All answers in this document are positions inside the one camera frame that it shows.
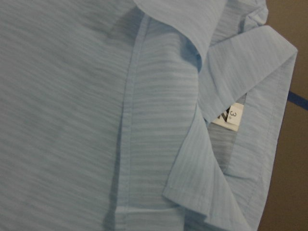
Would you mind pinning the light blue button shirt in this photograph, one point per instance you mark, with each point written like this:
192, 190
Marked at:
138, 115

